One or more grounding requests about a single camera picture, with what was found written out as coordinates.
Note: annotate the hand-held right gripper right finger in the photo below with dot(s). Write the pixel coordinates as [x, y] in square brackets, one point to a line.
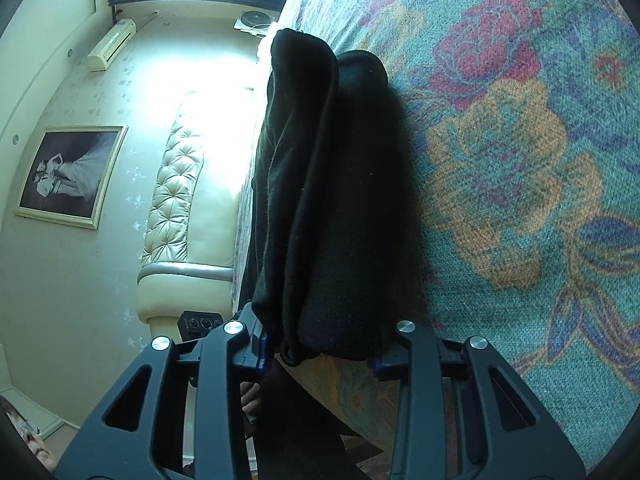
[387, 365]

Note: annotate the black device with knobs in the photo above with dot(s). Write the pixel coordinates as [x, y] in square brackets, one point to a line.
[200, 322]

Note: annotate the framed wall picture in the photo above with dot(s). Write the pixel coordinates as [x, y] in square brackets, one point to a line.
[67, 170]

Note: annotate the white air conditioner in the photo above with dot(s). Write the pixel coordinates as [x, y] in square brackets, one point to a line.
[112, 42]

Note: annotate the patterned cloth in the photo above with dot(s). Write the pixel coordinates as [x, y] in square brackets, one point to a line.
[25, 430]

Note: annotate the black pants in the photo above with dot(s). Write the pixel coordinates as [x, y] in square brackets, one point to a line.
[325, 185]

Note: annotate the white round device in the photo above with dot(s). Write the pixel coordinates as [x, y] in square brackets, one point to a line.
[255, 22]

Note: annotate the floral bedspread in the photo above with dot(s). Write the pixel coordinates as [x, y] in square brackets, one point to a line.
[500, 160]

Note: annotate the cream tufted headboard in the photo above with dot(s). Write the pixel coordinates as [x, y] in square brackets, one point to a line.
[180, 175]

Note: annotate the person's leg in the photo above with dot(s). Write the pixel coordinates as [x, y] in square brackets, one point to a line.
[310, 425]

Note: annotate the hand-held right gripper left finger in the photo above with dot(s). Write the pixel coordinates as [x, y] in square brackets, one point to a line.
[250, 350]

